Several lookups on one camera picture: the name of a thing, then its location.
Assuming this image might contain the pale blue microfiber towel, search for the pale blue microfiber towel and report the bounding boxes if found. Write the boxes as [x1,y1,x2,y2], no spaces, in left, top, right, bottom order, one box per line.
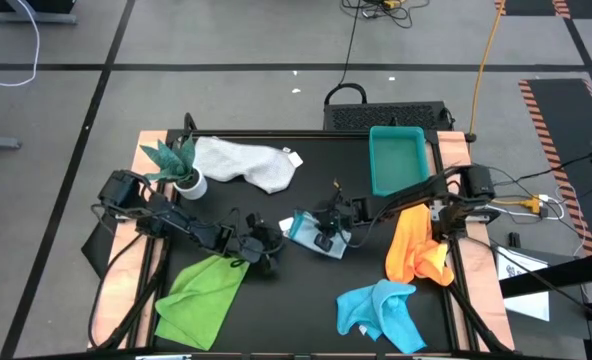
[278,209,352,260]

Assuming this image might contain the white floor cable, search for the white floor cable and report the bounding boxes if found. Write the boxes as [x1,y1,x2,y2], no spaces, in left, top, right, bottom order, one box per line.
[0,0,41,89]

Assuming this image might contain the yellow cable connector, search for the yellow cable connector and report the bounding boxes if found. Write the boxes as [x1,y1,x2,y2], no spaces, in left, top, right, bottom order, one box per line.
[493,197,542,214]

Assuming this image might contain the orange microfiber towel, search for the orange microfiber towel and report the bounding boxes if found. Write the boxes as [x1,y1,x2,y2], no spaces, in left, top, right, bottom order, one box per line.
[384,203,456,287]

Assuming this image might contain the black looped power cable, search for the black looped power cable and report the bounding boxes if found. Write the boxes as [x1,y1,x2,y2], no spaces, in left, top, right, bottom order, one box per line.
[324,0,369,106]

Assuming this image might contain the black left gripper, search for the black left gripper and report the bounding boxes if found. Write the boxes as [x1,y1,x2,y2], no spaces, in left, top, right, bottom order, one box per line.
[235,213,288,276]

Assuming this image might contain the fake plant in white pot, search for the fake plant in white pot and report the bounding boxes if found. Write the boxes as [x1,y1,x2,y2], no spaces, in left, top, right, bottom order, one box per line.
[140,133,209,201]

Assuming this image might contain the black computer case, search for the black computer case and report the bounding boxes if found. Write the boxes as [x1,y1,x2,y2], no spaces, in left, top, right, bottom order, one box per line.
[322,99,456,132]

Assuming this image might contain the wooden side board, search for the wooden side board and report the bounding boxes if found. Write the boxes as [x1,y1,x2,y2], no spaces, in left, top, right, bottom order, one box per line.
[435,130,516,351]
[88,130,170,350]

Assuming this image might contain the teal plastic bin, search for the teal plastic bin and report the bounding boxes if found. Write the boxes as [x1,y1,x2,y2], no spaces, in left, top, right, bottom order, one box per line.
[368,125,432,198]

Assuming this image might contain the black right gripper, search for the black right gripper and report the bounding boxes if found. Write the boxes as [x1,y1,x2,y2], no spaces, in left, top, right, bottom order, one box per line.
[303,189,360,253]

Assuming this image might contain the black cable bundle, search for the black cable bundle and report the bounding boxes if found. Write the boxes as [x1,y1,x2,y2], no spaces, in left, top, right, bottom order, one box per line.
[340,0,431,30]

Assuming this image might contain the bright blue microfiber towel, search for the bright blue microfiber towel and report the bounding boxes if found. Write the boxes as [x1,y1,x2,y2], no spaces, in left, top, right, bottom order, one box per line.
[335,278,428,355]

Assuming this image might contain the white printed sign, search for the white printed sign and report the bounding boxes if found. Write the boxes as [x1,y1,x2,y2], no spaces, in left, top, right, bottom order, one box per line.
[495,246,551,322]

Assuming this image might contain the black hazard striped mat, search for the black hazard striped mat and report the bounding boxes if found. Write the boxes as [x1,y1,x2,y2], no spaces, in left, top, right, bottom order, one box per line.
[518,78,592,256]
[494,0,572,20]

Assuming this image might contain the yellow extension cable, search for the yellow extension cable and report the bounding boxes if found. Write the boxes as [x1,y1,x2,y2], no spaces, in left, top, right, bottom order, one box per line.
[468,0,506,136]

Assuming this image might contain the black frame beam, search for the black frame beam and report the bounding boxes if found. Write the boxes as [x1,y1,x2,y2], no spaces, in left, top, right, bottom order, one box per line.
[499,248,592,300]

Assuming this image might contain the black table frame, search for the black table frame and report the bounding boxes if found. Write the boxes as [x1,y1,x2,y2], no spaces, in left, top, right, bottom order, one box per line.
[86,128,517,360]

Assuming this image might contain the lime green microfiber towel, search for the lime green microfiber towel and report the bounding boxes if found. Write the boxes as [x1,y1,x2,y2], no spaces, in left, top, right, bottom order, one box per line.
[154,254,251,351]

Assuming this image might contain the grey waffle weave towel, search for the grey waffle weave towel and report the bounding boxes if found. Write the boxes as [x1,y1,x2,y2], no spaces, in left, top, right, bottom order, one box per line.
[193,135,305,195]

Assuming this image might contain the black flat sheet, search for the black flat sheet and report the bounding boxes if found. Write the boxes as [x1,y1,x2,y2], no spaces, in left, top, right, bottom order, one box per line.
[80,214,122,279]

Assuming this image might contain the white cable bundle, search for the white cable bundle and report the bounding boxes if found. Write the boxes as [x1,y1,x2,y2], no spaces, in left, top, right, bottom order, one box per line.
[495,192,568,221]

